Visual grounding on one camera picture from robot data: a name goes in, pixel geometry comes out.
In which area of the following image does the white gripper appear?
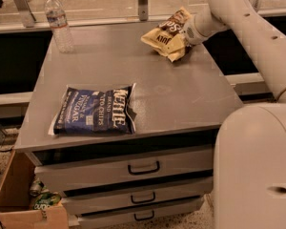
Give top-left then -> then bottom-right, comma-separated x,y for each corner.
164,14 -> 208,54

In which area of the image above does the brown sea salt chip bag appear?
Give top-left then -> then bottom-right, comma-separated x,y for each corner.
141,7 -> 191,62

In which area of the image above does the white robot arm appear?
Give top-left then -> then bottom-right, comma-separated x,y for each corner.
182,0 -> 286,229

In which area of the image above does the blue kettle chip bag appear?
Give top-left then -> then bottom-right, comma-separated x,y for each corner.
49,83 -> 136,135

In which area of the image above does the clear plastic water bottle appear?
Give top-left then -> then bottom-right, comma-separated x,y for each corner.
45,0 -> 74,53

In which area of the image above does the green snack bag in box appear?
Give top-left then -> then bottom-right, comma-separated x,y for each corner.
32,192 -> 61,210

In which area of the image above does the grey drawer cabinet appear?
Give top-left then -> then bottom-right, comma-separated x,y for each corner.
15,23 -> 241,229

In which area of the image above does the middle grey drawer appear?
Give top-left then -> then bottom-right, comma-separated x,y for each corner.
62,176 -> 213,216

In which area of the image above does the grey drawer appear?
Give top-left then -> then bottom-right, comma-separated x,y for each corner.
62,176 -> 213,216
35,144 -> 214,192
78,197 -> 203,229

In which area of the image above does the bottom grey drawer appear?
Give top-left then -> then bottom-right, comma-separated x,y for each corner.
78,197 -> 203,229

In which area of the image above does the top grey drawer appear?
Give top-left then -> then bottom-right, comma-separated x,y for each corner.
35,144 -> 214,192

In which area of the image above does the drink can in box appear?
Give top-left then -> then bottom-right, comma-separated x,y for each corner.
30,179 -> 43,197

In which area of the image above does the cardboard box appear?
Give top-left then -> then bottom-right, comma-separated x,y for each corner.
0,151 -> 69,229

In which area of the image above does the middle metal railing post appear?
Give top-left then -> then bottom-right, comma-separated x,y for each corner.
137,0 -> 149,21

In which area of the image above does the metal railing post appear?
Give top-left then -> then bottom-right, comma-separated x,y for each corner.
13,0 -> 35,28
137,0 -> 149,21

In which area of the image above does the left metal railing post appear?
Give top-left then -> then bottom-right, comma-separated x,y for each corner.
13,0 -> 35,28

